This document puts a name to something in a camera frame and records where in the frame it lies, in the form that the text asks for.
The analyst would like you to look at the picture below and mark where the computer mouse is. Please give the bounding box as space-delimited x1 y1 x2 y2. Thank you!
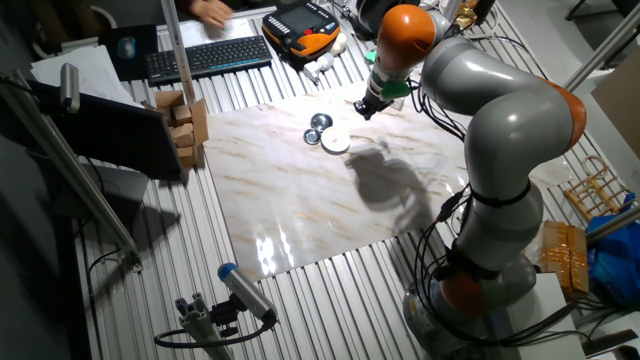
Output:
116 35 138 62

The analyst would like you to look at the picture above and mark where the silver camera with blue cap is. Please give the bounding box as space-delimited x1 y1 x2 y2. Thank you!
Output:
216 261 279 325

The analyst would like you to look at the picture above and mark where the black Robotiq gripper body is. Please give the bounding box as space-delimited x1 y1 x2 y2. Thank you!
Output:
363 91 397 114

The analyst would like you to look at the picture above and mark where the black computer keyboard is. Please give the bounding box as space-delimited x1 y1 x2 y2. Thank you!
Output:
144 34 274 88

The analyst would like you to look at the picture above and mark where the large steel bowl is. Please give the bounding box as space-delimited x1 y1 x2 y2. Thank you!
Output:
309 112 335 134

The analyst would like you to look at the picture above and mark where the person's hand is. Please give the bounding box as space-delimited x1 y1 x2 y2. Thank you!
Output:
189 0 235 28

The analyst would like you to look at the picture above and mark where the grey monitor base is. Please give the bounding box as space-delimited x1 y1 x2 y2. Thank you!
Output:
49 162 151 224

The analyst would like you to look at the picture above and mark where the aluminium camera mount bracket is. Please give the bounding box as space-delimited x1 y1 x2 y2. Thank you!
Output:
174 292 241 360

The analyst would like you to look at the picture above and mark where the black mouse pad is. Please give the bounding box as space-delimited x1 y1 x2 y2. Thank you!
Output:
98 23 161 83

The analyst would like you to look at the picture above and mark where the white floral ceramic plate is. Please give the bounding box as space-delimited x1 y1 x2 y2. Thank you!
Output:
319 126 353 156

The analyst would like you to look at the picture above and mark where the brown wrapped package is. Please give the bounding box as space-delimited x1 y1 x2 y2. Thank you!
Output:
537 220 592 301

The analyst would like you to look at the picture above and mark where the marble pattern table mat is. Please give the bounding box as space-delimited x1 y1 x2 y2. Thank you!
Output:
202 74 575 284

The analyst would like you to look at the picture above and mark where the white pedestal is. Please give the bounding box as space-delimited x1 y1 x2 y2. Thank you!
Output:
487 272 590 360

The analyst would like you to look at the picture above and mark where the wooden rack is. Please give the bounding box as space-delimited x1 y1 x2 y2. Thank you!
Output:
563 155 634 223

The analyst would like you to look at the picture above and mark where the white paper stack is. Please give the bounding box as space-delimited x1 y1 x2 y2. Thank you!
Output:
29 44 145 109

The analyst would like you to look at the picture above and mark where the gold box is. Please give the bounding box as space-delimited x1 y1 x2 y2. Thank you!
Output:
452 3 480 30

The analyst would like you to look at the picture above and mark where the orange black teach pendant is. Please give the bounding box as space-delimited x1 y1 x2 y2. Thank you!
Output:
261 0 343 65

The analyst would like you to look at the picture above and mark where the black filament spool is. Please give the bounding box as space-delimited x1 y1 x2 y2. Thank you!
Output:
354 0 389 37

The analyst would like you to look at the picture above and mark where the printed paper sheet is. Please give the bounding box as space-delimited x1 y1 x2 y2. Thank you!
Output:
177 18 257 50

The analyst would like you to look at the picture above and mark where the silver depth camera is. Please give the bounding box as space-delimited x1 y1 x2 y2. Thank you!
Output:
59 62 82 115

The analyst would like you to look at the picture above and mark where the small cardboard box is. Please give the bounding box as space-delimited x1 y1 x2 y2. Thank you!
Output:
171 123 196 149
171 103 195 127
153 89 186 109
176 145 200 169

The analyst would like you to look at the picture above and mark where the blue bag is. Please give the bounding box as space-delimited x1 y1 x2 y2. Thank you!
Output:
586 192 640 307

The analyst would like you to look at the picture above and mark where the green wrist mount ring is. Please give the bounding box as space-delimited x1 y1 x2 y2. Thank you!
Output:
378 78 413 101

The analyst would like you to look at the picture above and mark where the black camera cable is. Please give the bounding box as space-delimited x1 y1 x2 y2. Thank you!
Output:
153 309 279 350

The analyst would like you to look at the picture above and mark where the flat cardboard piece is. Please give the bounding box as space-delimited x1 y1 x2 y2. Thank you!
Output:
188 97 211 147

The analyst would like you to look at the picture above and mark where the black monitor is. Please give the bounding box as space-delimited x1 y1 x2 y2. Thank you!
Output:
24 79 187 183

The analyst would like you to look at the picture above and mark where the brown cardboard sheet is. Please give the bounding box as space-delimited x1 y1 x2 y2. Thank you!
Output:
590 47 640 162

